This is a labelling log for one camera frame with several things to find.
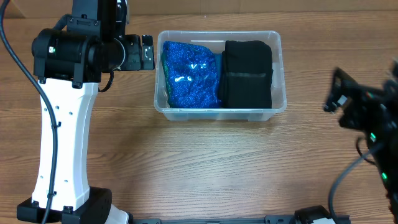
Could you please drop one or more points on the large black garment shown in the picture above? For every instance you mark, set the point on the large black garment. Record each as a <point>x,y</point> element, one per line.
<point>246,75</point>

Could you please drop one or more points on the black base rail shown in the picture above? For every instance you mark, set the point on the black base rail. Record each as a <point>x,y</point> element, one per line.
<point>269,219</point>

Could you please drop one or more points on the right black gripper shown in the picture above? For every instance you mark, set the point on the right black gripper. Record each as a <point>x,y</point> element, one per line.
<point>359,98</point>

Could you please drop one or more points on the blue sequin cloth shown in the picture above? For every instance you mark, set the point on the blue sequin cloth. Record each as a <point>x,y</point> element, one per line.
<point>190,76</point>

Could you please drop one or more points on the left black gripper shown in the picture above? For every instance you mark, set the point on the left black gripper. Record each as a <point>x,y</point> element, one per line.
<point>132,43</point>

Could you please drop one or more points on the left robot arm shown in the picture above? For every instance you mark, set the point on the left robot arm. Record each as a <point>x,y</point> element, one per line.
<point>69,60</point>

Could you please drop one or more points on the clear plastic storage bin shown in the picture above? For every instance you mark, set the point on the clear plastic storage bin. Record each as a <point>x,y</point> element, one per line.
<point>215,41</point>

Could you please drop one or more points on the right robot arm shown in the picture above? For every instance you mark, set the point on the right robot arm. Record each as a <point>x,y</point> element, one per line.
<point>382,153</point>

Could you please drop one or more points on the blue denim jeans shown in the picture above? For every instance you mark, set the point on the blue denim jeans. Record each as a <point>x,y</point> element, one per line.
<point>218,60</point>

